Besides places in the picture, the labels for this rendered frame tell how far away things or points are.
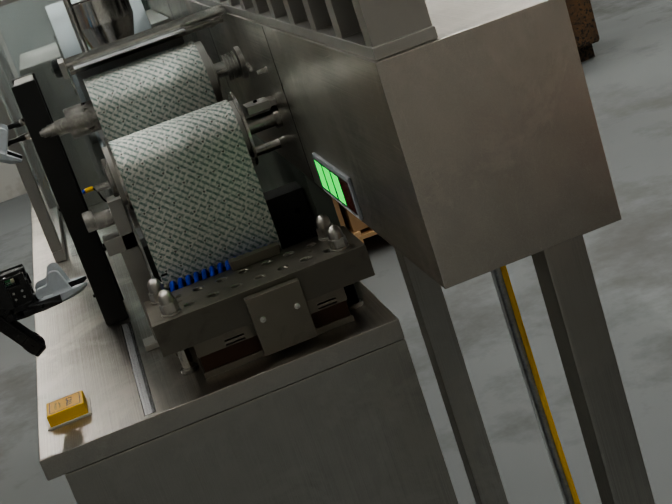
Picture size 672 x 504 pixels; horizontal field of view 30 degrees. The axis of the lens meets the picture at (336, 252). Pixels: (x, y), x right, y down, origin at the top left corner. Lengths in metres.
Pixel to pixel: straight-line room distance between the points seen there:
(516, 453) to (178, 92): 1.54
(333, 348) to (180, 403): 0.28
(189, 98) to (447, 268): 1.10
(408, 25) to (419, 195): 0.21
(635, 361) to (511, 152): 2.36
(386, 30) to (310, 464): 0.98
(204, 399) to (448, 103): 0.85
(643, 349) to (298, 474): 1.90
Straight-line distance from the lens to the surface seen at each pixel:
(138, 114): 2.55
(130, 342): 2.57
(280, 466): 2.25
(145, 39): 2.60
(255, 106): 2.37
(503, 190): 1.58
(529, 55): 1.57
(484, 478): 2.82
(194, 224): 2.35
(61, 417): 2.30
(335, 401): 2.22
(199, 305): 2.20
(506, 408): 3.81
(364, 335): 2.20
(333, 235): 2.22
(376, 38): 1.51
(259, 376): 2.18
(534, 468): 3.47
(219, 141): 2.33
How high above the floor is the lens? 1.69
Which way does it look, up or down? 17 degrees down
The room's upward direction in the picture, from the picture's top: 19 degrees counter-clockwise
